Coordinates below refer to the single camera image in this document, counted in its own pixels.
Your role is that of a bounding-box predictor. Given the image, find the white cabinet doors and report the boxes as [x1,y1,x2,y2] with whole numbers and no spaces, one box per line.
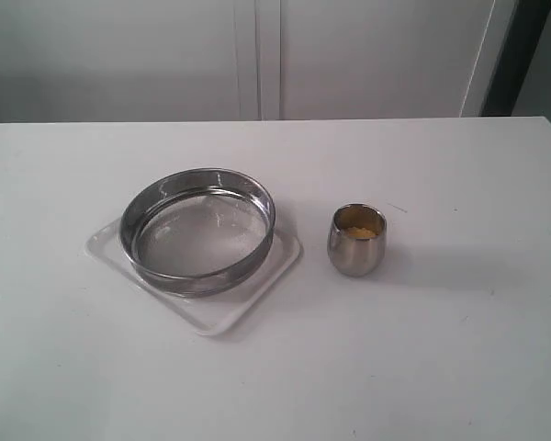
[0,1,516,122]

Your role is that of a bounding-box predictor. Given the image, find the round metal sieve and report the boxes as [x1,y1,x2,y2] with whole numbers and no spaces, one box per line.
[118,168,276,298]

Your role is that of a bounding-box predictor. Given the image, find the yellow grain pile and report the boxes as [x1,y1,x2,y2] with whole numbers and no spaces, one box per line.
[343,226,378,241]

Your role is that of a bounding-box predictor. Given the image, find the stainless steel cup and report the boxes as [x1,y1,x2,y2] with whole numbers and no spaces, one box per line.
[327,203,388,277]

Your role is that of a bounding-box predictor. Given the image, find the white square tray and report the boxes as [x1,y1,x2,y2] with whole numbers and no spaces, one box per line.
[85,220,302,337]

